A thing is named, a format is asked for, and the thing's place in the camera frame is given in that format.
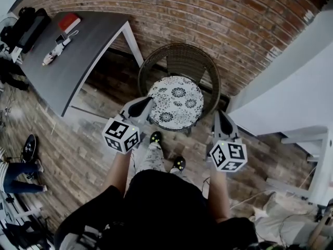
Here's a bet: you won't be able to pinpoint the white metal rack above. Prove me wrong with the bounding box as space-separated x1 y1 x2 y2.
0 191 54 250

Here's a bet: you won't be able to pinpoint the person's right black shoe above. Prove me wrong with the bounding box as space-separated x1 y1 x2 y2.
169 156 187 173

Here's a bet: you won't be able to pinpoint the person's right forearm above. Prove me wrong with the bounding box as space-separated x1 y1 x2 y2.
207 167 231 223

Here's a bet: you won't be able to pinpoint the person's left leg patterned trousers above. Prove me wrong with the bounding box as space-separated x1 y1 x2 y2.
134 141 168 174

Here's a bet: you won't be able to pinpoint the brown wicker chair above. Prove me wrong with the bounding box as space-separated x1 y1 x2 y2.
137 43 222 138

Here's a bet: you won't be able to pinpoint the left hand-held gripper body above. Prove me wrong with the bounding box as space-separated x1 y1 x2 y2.
101 95 157 155

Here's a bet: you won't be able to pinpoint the white patterned bottle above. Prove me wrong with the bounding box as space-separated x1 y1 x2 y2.
42 44 65 67

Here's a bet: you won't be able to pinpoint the person's left black shoe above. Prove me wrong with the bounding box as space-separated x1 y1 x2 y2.
149 131 163 146

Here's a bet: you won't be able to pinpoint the black and white floral cushion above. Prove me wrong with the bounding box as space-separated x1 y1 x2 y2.
147 76 204 129

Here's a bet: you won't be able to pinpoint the white charger with cable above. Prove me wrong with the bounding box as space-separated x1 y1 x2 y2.
55 30 80 47

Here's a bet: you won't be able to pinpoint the black shoe on floor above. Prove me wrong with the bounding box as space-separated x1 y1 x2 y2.
22 134 37 163

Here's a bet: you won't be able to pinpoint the red book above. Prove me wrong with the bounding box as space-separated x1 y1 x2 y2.
57 12 82 34

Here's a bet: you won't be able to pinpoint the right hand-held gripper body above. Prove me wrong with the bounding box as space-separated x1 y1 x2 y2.
209 110 248 173

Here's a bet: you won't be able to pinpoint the person's black shoe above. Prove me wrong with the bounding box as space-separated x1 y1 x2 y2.
149 131 163 146
169 156 187 173

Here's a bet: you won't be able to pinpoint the person's black shirt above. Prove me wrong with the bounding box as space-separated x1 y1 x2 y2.
53 169 261 250

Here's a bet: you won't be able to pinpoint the person's left forearm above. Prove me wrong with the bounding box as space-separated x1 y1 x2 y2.
103 149 134 194

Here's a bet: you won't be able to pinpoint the black bag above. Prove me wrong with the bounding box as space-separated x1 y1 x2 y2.
7 7 52 55

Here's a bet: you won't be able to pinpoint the beige crumpled cloth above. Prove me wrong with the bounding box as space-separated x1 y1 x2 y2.
230 191 333 250

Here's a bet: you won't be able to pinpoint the grey table with white legs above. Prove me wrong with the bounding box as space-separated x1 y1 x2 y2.
18 10 144 118

